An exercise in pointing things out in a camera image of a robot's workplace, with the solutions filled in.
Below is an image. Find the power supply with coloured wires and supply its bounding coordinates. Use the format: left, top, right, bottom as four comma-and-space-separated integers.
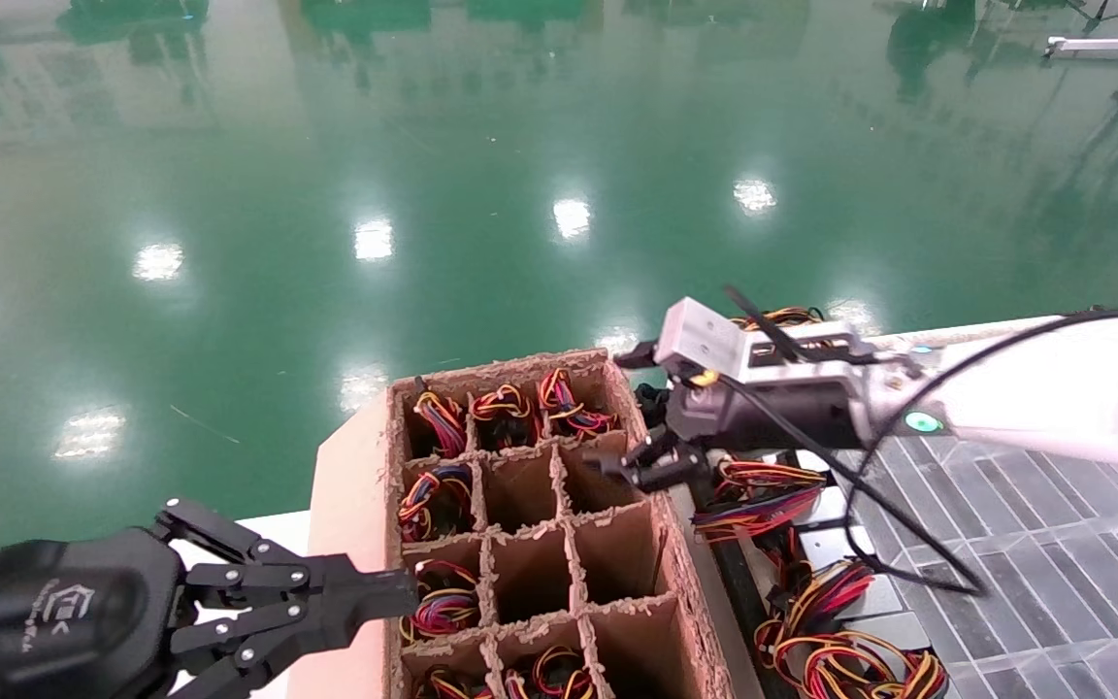
402, 558, 482, 644
469, 383, 543, 449
729, 305, 828, 333
537, 367, 618, 443
411, 379, 469, 459
397, 463, 475, 542
773, 524, 904, 632
756, 612, 950, 699
690, 456, 851, 545
413, 670, 492, 699
504, 646, 597, 699

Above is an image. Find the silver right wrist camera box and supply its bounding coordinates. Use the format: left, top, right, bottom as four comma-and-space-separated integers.
654, 296, 752, 386

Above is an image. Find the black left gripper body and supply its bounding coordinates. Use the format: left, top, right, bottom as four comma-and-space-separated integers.
0, 527, 188, 699

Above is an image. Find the clear plastic compartment tray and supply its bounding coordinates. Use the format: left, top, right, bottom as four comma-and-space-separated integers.
792, 427, 1118, 699

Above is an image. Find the white metal floor stand base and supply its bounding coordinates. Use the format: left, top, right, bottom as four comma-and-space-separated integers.
1044, 29, 1118, 63

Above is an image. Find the brown cardboard divider box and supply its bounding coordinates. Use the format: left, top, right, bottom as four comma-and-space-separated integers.
285, 348, 740, 699

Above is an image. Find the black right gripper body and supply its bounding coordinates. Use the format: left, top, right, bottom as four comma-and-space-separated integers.
666, 364, 878, 454

